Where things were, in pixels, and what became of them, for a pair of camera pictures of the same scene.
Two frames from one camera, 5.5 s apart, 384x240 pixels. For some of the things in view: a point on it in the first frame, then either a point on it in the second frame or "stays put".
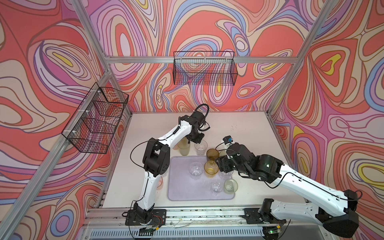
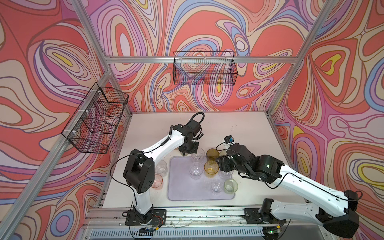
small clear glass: (217, 186) stays put
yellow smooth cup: (211, 168) stays put
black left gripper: (198, 140) -> (196, 144)
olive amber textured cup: (212, 154) stays put
